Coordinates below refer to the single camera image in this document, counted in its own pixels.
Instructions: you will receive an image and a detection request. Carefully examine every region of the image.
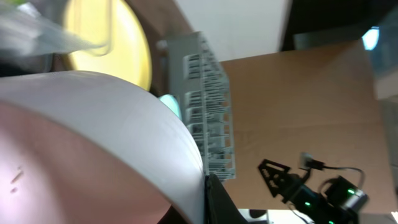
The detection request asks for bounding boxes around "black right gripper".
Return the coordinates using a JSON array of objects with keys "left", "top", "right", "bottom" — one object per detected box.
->
[{"left": 257, "top": 159, "right": 330, "bottom": 224}]

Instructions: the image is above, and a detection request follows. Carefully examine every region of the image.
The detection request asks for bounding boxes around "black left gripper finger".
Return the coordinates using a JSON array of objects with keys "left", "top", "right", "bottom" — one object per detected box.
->
[{"left": 205, "top": 174, "right": 248, "bottom": 224}]

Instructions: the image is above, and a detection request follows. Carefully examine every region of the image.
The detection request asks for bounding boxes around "white rice bowl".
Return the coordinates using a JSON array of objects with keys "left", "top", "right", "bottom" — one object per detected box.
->
[{"left": 1, "top": 71, "right": 205, "bottom": 223}]

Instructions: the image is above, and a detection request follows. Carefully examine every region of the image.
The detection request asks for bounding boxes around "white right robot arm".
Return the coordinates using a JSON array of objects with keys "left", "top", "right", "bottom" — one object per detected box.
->
[{"left": 257, "top": 154, "right": 369, "bottom": 224}]

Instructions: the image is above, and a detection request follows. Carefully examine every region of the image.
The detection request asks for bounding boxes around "grey dishwasher rack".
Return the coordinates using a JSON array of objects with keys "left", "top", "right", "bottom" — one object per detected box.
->
[{"left": 166, "top": 32, "right": 236, "bottom": 181}]

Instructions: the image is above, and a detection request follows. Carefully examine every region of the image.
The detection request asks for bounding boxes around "clear plastic waste bin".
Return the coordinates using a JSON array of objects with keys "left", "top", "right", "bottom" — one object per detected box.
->
[{"left": 1, "top": 1, "right": 113, "bottom": 58}]

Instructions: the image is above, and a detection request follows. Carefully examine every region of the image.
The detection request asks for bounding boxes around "light blue bowl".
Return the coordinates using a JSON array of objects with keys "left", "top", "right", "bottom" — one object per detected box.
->
[{"left": 159, "top": 94, "right": 182, "bottom": 120}]

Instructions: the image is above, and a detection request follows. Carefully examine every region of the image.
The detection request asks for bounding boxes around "yellow plate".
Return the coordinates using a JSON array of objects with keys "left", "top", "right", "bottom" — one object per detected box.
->
[{"left": 63, "top": 0, "right": 152, "bottom": 91}]

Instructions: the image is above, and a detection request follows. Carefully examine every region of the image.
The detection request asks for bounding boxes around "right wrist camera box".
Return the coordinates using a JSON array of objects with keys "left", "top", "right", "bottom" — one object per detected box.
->
[{"left": 298, "top": 152, "right": 313, "bottom": 170}]

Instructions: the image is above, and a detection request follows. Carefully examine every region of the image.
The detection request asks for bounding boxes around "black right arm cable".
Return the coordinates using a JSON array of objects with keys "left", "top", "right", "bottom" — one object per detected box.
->
[{"left": 310, "top": 160, "right": 364, "bottom": 187}]

